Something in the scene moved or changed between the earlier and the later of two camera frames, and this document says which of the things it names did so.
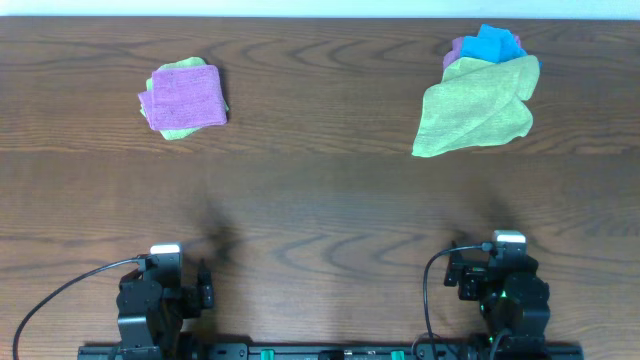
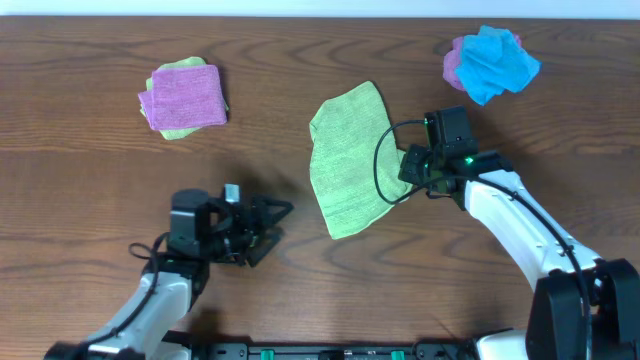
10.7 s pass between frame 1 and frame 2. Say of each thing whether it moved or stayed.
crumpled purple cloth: stayed
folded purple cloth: stayed
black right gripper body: moved
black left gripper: moved
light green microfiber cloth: moved
